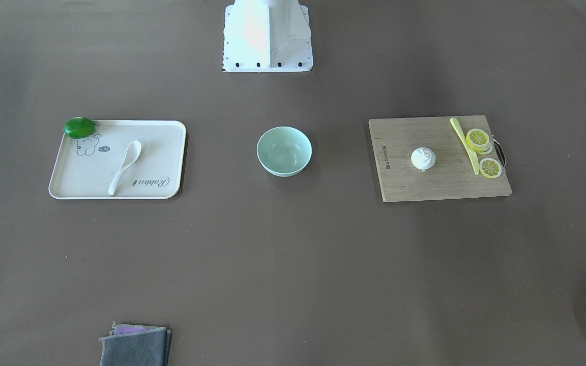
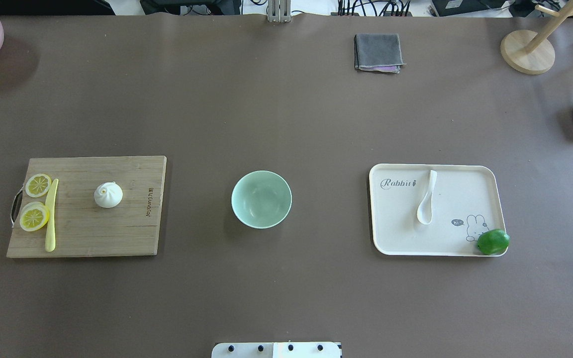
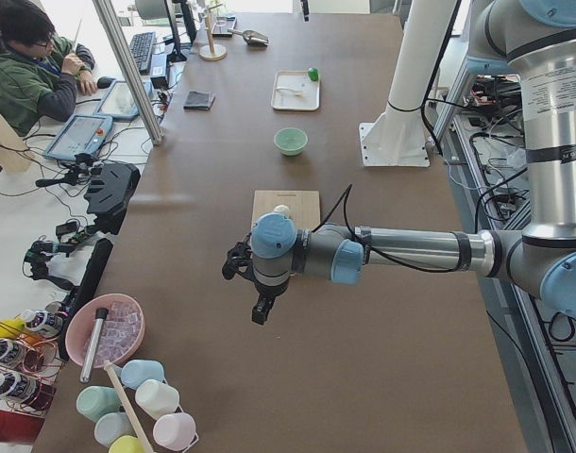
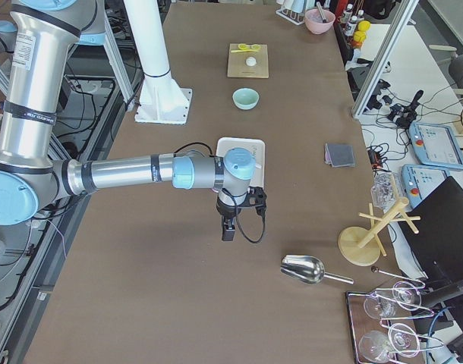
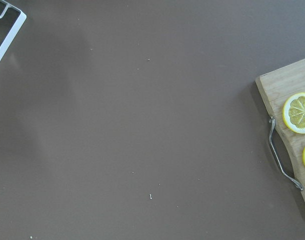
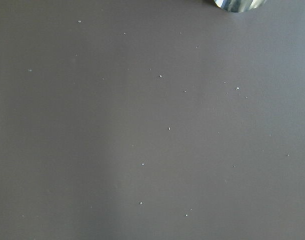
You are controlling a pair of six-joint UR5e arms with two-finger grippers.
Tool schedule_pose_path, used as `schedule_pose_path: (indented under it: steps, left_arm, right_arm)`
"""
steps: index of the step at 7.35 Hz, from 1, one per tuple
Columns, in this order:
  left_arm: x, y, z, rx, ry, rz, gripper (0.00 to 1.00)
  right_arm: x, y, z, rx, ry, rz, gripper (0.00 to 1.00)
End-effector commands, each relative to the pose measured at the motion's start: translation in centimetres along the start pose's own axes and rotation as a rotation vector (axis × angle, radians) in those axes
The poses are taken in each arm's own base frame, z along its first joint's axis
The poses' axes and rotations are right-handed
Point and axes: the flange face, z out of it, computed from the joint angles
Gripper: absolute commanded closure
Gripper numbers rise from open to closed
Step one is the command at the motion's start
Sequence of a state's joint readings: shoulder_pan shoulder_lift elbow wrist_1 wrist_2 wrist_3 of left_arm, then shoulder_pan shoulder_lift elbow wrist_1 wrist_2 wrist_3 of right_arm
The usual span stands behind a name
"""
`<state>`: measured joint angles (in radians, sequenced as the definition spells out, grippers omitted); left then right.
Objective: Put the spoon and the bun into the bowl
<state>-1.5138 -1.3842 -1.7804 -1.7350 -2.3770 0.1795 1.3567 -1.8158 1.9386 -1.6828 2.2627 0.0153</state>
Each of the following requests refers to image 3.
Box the white plastic spoon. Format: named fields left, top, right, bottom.
left=275, top=87, right=304, bottom=96

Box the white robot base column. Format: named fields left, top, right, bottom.
left=359, top=0, right=460, bottom=167

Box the pink bowl with ice cubes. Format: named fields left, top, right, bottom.
left=65, top=294, right=145, bottom=368

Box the green ceramic bowl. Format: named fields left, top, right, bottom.
left=274, top=127, right=308, bottom=157

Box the wooden cutting board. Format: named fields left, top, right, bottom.
left=251, top=190, right=321, bottom=229

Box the white cup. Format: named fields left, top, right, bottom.
left=135, top=379, right=179, bottom=420

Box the light blue cup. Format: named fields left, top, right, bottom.
left=120, top=359, right=164, bottom=390

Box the pink cup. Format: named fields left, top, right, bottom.
left=153, top=412, right=197, bottom=451

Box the silver metal cylinder tool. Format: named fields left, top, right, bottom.
left=79, top=308, right=109, bottom=384

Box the black long bar device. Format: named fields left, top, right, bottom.
left=60, top=237, right=115, bottom=327

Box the yellow cup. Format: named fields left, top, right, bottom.
left=109, top=435, right=144, bottom=453

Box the pale blue cup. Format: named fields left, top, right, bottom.
left=93, top=411, right=134, bottom=447

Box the mint green cup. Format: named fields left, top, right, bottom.
left=76, top=386, right=121, bottom=423

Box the dark folded cloth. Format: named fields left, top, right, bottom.
left=183, top=91, right=215, bottom=110

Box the white rectangular tray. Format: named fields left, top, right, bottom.
left=271, top=70, right=321, bottom=111

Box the green round toy fruit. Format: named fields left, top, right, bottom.
left=307, top=67, right=319, bottom=81

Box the near blue teach pendant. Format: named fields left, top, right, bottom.
left=43, top=114, right=113, bottom=161

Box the blue teach pendant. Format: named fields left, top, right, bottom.
left=43, top=114, right=113, bottom=161
left=93, top=80, right=139, bottom=122

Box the far blue teach pendant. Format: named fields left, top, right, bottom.
left=93, top=80, right=139, bottom=122

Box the wooden mug tree stand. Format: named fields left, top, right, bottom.
left=197, top=1, right=227, bottom=61

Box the metal scoop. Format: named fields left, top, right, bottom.
left=228, top=28, right=269, bottom=47

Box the black computer mouse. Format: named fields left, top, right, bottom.
left=96, top=76, right=115, bottom=90

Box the black keyboard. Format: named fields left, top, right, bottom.
left=129, top=32, right=157, bottom=74

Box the seated person in green jacket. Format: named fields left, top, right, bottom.
left=0, top=1, right=97, bottom=137

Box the copper wire bottle rack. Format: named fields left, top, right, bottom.
left=0, top=317, right=61, bottom=417

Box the aluminium frame post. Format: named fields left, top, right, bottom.
left=92, top=0, right=163, bottom=146

